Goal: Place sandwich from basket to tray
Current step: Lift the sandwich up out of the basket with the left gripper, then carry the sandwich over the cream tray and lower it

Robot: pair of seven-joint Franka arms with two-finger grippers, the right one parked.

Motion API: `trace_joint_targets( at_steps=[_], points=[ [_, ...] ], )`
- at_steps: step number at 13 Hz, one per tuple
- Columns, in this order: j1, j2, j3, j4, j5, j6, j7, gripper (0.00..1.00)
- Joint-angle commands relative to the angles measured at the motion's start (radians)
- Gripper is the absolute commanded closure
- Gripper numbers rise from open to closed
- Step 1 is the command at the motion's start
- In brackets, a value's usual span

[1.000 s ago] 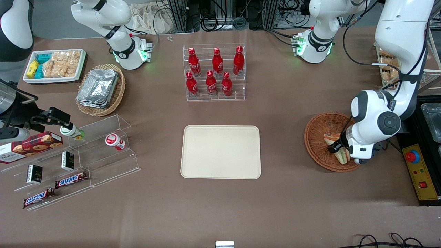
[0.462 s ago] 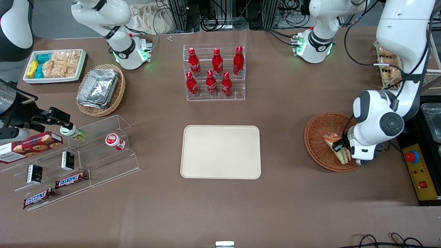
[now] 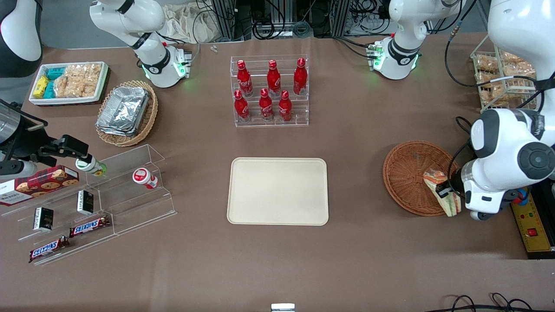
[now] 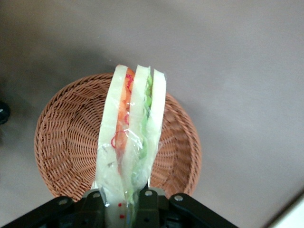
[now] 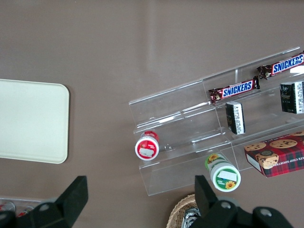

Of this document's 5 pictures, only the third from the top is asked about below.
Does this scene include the coiled black cables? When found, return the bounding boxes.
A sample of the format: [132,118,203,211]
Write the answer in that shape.
[253,19,313,40]

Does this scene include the black cables at table edge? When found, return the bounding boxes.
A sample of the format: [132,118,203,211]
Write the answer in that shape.
[434,292,535,312]

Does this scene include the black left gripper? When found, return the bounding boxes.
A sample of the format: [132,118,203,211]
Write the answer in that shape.
[435,163,468,199]

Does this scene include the small black box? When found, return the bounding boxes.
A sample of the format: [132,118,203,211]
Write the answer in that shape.
[33,207,54,231]
[77,191,94,215]

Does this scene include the oval tan wicker basket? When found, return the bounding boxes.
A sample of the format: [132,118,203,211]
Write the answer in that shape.
[95,80,159,147]

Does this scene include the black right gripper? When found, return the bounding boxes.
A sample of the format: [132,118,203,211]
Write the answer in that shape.
[0,112,90,164]

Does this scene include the clear bag of rice crackers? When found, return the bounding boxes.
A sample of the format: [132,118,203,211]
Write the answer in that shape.
[54,76,98,98]
[64,64,103,83]

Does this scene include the yellow emergency stop box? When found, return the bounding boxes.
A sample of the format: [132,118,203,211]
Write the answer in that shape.
[509,187,555,260]

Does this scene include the red tartan cookie box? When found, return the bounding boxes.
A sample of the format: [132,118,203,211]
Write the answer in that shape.
[0,165,80,206]

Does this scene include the red capped white yogurt bottle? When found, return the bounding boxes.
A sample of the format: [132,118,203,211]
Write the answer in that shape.
[132,168,159,190]

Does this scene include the white wire basket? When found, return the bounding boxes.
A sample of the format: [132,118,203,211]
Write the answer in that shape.
[470,34,543,114]

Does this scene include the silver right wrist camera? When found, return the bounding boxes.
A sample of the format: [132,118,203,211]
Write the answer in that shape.
[0,159,38,181]

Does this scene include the clear acrylic bottle rack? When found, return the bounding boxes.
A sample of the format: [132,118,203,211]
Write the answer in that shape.
[230,55,310,127]

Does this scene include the stacked aluminium foil trays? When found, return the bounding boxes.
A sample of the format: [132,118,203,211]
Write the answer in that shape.
[96,86,150,137]

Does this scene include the aluminium profile frame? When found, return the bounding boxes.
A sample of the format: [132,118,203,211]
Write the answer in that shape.
[212,0,353,42]

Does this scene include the clear acrylic stepped shelf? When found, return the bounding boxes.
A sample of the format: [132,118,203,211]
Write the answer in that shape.
[0,144,177,266]

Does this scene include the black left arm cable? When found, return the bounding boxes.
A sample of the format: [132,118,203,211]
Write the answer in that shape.
[444,26,538,88]

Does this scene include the black cable loop on table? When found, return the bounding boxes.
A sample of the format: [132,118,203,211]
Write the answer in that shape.
[455,116,474,143]

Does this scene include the yellow snack packet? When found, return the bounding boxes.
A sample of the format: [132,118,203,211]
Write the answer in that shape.
[33,76,50,98]

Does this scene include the green and white small bottle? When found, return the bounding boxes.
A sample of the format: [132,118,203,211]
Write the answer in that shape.
[75,156,107,177]

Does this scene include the round brown wicker basket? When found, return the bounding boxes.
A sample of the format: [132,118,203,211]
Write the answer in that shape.
[382,140,461,217]

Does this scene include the clear bag of fried snacks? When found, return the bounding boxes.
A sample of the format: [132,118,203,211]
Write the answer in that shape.
[475,55,500,73]
[480,85,506,104]
[499,51,536,78]
[476,71,503,86]

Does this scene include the triangle sandwich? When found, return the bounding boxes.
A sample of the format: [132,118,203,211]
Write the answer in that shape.
[423,170,463,218]

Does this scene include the white rectangular snack tray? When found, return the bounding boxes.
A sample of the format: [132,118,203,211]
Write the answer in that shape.
[28,62,109,107]

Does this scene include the beige cloth bag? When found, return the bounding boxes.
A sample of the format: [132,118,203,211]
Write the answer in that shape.
[161,3,222,44]

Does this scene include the Snickers chocolate bar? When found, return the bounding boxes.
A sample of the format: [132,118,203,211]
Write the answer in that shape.
[29,236,70,263]
[69,215,111,238]

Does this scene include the red cola bottle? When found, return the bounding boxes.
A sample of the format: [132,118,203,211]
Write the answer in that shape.
[234,90,251,122]
[267,60,281,97]
[259,88,274,122]
[237,60,254,97]
[278,90,293,122]
[294,58,308,96]

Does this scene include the beige rectangular tray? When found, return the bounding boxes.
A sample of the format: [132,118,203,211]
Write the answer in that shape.
[227,157,329,226]

